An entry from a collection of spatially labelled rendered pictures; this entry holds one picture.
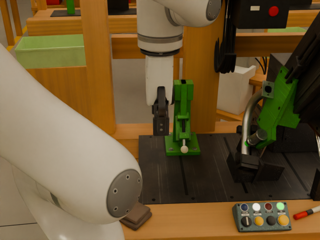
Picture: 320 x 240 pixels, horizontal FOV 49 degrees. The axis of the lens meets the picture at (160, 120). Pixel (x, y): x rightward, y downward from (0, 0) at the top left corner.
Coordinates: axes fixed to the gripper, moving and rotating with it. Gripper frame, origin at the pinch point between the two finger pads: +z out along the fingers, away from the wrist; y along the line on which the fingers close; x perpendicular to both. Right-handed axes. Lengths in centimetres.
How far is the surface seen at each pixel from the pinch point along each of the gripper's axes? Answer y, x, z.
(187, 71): -66, 14, 14
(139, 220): -9.7, -5.4, 37.5
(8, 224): -104, -92, 130
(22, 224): -104, -83, 130
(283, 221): -6, 35, 37
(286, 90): -30, 39, 7
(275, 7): -55, 42, -12
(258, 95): -40, 35, 13
